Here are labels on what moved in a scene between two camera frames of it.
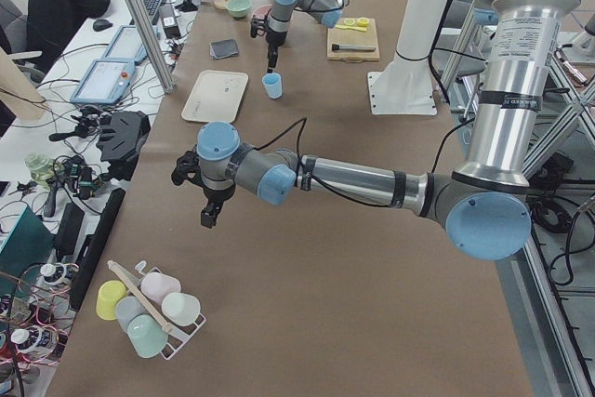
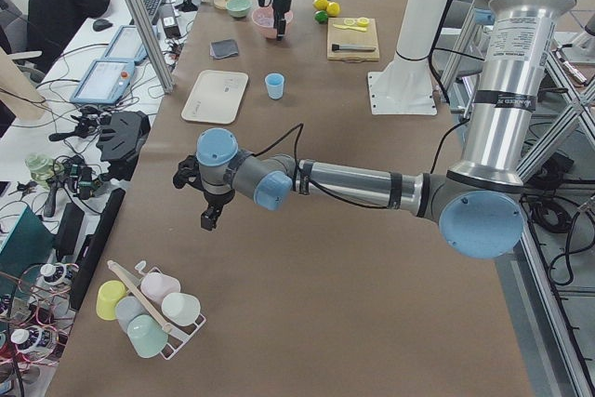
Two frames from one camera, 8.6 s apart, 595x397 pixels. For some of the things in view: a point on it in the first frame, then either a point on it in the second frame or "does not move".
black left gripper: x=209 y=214 does not move
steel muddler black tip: x=337 y=47 does not move
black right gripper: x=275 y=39 → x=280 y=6
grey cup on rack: x=126 y=309 does not move
